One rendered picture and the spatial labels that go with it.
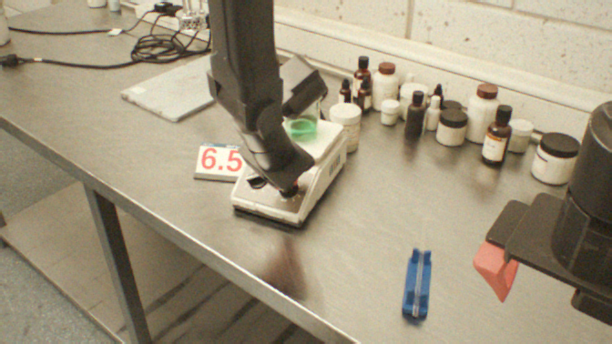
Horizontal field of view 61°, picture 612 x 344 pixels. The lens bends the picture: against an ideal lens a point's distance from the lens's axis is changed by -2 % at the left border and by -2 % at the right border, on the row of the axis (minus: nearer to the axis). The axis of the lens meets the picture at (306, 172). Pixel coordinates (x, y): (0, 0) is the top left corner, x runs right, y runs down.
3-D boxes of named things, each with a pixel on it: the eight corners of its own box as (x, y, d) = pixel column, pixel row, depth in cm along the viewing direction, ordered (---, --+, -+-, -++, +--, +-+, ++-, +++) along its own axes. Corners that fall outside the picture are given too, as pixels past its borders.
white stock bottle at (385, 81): (367, 109, 116) (370, 67, 111) (375, 98, 120) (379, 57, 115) (391, 115, 114) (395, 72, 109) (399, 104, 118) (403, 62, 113)
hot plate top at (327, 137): (318, 164, 85) (318, 159, 84) (252, 146, 89) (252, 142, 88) (345, 129, 94) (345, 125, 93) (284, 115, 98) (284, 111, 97)
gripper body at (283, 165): (270, 126, 80) (256, 98, 74) (318, 164, 75) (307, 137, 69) (239, 156, 79) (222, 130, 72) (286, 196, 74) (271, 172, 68)
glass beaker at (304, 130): (275, 141, 90) (273, 96, 85) (296, 125, 94) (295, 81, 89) (311, 153, 87) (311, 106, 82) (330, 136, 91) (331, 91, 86)
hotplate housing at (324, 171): (300, 231, 84) (300, 190, 79) (229, 208, 88) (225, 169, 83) (351, 159, 100) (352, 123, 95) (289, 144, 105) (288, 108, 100)
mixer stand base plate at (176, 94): (174, 122, 112) (174, 117, 111) (118, 96, 122) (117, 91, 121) (269, 75, 131) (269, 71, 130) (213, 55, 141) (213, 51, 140)
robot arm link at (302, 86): (205, 75, 61) (255, 119, 58) (277, 13, 63) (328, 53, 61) (230, 121, 72) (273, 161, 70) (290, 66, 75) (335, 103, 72)
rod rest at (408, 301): (426, 318, 70) (430, 298, 67) (401, 312, 70) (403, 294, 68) (431, 265, 77) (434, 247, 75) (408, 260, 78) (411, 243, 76)
